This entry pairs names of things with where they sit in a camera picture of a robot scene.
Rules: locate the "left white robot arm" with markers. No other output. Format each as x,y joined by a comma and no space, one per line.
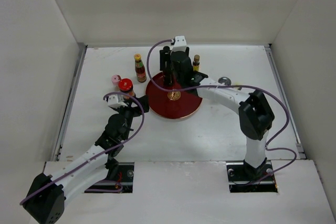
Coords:
49,195

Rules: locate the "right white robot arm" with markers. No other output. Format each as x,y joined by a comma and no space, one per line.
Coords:
254,112

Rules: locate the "red lid sauce jar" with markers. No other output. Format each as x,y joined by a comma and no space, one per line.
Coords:
125,86

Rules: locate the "small yellow label bottle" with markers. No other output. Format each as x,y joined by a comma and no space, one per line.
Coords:
196,63

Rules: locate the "tall dark soy bottle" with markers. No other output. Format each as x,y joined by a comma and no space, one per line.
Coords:
168,77

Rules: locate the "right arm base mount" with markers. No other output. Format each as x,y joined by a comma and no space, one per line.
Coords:
240,180

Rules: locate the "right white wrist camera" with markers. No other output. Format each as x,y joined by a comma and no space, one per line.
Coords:
178,43

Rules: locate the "yellow cap sauce bottle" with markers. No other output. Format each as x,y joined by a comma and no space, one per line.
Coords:
139,68

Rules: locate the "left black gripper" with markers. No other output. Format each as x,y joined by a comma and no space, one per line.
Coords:
137,110

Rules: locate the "grey lid pepper shaker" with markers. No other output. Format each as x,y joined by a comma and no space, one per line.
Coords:
225,81

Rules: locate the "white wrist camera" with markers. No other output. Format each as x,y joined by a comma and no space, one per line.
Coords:
115,101
178,43

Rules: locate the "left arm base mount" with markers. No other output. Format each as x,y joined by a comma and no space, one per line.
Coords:
119,179

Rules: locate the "red round tray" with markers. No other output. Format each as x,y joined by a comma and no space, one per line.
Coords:
171,105

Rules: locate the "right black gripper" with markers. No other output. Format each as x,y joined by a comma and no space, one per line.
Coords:
161,52

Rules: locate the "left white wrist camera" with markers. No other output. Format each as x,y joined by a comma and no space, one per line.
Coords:
115,101

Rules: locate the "pink lid spice shaker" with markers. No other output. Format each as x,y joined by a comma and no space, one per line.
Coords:
115,79

